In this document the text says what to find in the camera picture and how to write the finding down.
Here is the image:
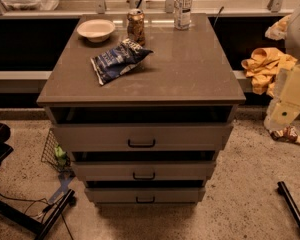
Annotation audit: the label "grey bottom drawer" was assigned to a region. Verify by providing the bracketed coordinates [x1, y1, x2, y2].
[85, 187, 205, 204]

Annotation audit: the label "brown soda can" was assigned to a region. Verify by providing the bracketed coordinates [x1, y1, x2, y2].
[127, 9, 145, 46]

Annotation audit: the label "grey top drawer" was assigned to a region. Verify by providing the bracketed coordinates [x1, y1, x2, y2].
[52, 123, 233, 152]

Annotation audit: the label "green object in basket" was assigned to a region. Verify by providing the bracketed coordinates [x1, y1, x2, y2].
[54, 145, 67, 166]

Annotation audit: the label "black stand leg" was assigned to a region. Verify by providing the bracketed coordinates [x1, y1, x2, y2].
[0, 189, 75, 240]
[277, 181, 300, 229]

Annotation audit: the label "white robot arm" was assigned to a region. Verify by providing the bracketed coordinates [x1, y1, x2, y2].
[264, 5, 300, 131]

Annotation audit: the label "black cable on floor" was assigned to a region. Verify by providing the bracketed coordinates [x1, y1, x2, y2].
[0, 183, 75, 240]

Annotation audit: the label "yellow crumpled cloth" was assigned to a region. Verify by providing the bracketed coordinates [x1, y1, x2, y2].
[241, 47, 297, 97]

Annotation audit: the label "blue chip bag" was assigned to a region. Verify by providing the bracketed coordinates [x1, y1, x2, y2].
[90, 38, 152, 86]

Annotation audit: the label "grey middle drawer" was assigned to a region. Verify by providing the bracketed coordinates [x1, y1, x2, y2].
[72, 161, 215, 181]

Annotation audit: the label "grey drawer cabinet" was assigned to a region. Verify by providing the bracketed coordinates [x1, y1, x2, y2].
[37, 14, 245, 189]

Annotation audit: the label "black wire basket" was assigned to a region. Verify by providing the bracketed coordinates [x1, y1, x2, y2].
[41, 130, 71, 172]

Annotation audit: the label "white labelled plastic bottle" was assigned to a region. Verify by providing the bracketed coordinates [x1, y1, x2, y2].
[174, 0, 193, 30]

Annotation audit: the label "black stand leg right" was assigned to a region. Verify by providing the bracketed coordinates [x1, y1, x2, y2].
[277, 181, 300, 229]

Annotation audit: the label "blue tape on floor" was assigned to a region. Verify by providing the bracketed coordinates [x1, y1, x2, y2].
[48, 173, 74, 204]

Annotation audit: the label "white paper bowl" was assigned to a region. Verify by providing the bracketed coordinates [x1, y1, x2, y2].
[77, 19, 115, 43]

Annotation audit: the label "black stand leg left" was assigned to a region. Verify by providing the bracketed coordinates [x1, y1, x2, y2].
[0, 189, 75, 240]

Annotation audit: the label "brown snack wrapper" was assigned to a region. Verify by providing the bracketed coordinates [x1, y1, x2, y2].
[270, 126, 300, 145]

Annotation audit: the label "grey drawer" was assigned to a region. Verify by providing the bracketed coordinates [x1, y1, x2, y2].
[72, 161, 215, 181]
[85, 187, 205, 204]
[52, 123, 233, 152]

